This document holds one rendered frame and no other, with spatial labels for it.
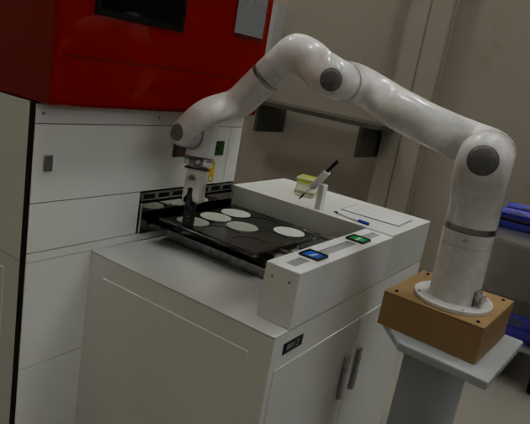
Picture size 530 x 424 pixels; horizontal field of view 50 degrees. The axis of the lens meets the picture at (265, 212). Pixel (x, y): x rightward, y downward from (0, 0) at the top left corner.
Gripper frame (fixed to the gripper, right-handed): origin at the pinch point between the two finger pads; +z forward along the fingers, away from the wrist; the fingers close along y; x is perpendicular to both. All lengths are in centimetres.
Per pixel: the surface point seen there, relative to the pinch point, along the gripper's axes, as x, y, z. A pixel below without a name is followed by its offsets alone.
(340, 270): -45.0, -19.0, 2.5
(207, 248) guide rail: -6.7, 1.9, 7.9
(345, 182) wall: -57, 287, -10
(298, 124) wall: -11, 309, -49
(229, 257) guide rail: -14.1, -2.0, 8.2
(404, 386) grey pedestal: -67, -21, 28
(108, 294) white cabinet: 14.8, -15.7, 22.4
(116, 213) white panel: 19.3, -7.1, 1.3
